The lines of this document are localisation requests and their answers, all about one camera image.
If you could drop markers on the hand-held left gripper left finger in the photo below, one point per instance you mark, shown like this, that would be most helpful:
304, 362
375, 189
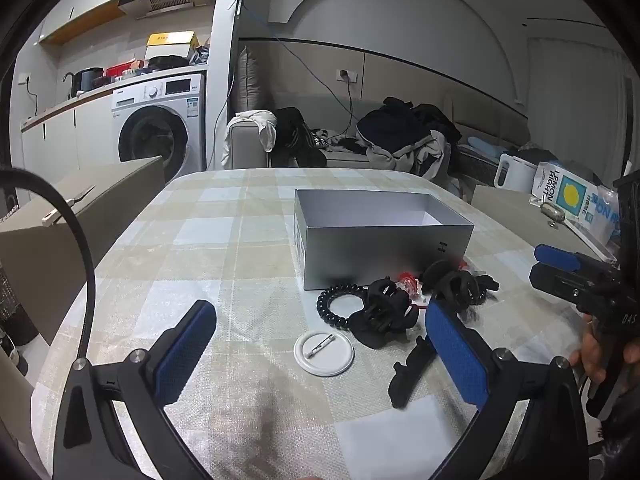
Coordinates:
185, 345

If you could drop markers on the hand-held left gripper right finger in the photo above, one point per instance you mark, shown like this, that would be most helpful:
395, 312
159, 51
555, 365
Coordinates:
457, 355

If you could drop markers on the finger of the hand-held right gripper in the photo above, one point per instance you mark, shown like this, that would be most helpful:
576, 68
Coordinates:
552, 280
555, 256

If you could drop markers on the black claw hair clip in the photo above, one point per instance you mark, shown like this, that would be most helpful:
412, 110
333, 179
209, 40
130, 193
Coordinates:
385, 310
450, 282

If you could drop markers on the small red hair accessory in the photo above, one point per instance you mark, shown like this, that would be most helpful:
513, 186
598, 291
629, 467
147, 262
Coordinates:
407, 280

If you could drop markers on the grey cardboard box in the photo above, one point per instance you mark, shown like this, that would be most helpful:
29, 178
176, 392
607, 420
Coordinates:
375, 255

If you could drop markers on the person's right hand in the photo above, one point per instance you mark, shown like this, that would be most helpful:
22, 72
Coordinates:
592, 355

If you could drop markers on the small metal object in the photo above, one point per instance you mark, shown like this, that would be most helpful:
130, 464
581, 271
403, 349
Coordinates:
552, 214

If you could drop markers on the lemon drink carton box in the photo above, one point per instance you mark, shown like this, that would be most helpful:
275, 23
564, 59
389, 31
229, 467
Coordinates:
575, 200

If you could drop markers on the beige side table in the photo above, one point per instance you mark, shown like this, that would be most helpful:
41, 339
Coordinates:
505, 210

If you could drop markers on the white round pin badge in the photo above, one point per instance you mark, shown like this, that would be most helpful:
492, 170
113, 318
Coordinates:
325, 360

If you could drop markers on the beige box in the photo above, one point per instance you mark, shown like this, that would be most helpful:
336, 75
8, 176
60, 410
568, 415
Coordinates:
100, 200

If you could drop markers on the pile of clothes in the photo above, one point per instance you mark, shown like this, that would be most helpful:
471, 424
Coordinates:
395, 130

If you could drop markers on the grey sofa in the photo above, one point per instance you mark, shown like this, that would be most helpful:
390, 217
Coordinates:
345, 160

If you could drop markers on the white garment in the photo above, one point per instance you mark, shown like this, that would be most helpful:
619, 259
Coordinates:
262, 125

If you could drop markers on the white washing machine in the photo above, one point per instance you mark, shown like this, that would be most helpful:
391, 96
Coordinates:
165, 110

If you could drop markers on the black garment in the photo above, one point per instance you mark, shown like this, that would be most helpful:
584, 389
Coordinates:
295, 135

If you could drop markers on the white kitchen counter cabinet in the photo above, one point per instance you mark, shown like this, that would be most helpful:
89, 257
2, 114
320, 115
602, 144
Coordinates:
65, 135

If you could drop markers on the grey cushion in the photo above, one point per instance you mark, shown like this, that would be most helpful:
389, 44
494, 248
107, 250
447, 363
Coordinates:
250, 80

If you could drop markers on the red box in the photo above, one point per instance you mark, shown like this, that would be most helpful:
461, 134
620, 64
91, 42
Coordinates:
117, 70

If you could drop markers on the yellow and white box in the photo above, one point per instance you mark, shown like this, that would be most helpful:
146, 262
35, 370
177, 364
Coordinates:
170, 41

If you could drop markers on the wall socket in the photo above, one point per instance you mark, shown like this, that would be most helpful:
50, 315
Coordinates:
349, 75

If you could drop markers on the wall cabinet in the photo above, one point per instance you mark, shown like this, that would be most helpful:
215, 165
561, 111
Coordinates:
80, 20

